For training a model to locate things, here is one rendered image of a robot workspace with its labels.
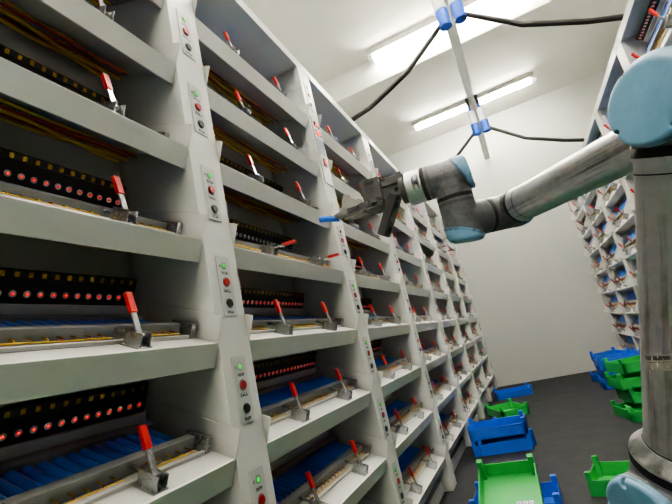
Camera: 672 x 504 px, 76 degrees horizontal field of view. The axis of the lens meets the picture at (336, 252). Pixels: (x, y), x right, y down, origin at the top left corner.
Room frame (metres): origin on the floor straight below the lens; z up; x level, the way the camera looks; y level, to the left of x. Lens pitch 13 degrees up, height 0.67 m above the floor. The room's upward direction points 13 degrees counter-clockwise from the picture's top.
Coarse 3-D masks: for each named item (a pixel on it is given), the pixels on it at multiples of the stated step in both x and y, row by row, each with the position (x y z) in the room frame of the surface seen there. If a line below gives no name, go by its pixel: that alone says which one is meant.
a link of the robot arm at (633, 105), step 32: (640, 64) 0.48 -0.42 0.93; (640, 96) 0.49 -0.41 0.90; (640, 128) 0.51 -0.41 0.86; (640, 160) 0.54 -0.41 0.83; (640, 192) 0.56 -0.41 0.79; (640, 224) 0.58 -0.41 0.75; (640, 256) 0.60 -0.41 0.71; (640, 288) 0.62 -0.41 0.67; (640, 320) 0.64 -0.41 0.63; (640, 352) 0.67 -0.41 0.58; (640, 448) 0.72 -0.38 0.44; (640, 480) 0.71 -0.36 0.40
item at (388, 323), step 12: (360, 300) 1.97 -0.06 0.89; (372, 312) 1.70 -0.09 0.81; (384, 312) 2.13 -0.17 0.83; (396, 312) 2.11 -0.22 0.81; (372, 324) 1.70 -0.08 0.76; (384, 324) 1.83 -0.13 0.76; (396, 324) 1.93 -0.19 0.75; (408, 324) 2.06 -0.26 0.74; (372, 336) 1.60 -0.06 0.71; (384, 336) 1.74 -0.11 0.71
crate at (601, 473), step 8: (592, 456) 1.88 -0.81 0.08; (600, 464) 1.88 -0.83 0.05; (608, 464) 1.86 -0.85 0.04; (616, 464) 1.85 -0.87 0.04; (624, 464) 1.83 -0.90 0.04; (584, 472) 1.73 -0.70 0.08; (592, 472) 1.82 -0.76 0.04; (600, 472) 1.87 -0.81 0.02; (608, 472) 1.87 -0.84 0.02; (616, 472) 1.85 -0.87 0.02; (624, 472) 1.84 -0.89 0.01; (592, 480) 1.72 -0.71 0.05; (600, 480) 1.70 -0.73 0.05; (608, 480) 1.69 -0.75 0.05; (592, 488) 1.73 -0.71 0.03; (600, 488) 1.71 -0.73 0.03; (592, 496) 1.73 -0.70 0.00; (600, 496) 1.72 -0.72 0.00
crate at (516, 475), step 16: (480, 464) 1.75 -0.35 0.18; (496, 464) 1.75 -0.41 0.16; (512, 464) 1.74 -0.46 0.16; (528, 464) 1.72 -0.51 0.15; (480, 480) 1.73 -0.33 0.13; (496, 480) 1.76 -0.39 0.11; (512, 480) 1.73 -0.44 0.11; (528, 480) 1.70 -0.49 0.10; (480, 496) 1.65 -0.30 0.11; (496, 496) 1.69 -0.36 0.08; (512, 496) 1.67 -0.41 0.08; (528, 496) 1.65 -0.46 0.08
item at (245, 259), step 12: (240, 252) 0.91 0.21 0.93; (252, 252) 0.95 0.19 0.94; (300, 252) 1.49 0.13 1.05; (240, 264) 0.92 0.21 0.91; (252, 264) 0.96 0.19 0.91; (264, 264) 1.00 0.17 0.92; (276, 264) 1.05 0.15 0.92; (288, 264) 1.10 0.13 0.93; (300, 264) 1.16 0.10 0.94; (312, 264) 1.22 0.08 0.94; (336, 264) 1.45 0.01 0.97; (288, 276) 1.36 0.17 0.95; (300, 276) 1.17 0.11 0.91; (312, 276) 1.24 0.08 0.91; (324, 276) 1.31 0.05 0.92; (336, 276) 1.39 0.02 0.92
